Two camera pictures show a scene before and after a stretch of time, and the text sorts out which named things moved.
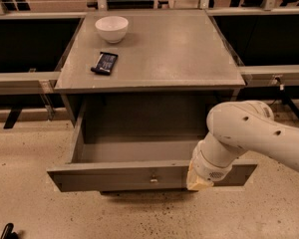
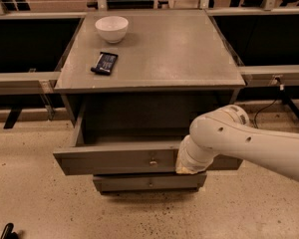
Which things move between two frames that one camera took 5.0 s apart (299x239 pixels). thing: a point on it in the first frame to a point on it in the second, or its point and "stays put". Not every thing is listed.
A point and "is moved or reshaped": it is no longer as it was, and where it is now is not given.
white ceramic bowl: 112,28 stays put
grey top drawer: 137,142 is moved or reshaped
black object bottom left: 8,232 stays put
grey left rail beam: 23,83 stays put
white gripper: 207,169 to 186,158
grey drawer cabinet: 137,88 stays put
